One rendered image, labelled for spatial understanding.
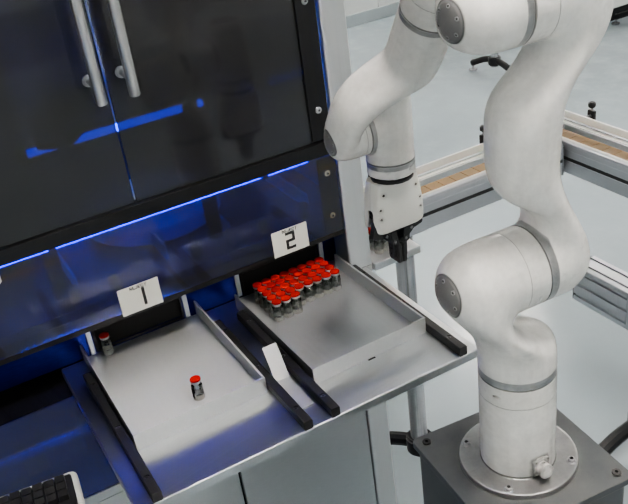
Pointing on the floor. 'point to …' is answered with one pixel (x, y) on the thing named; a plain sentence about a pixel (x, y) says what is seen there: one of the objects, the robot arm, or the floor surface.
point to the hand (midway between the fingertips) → (398, 249)
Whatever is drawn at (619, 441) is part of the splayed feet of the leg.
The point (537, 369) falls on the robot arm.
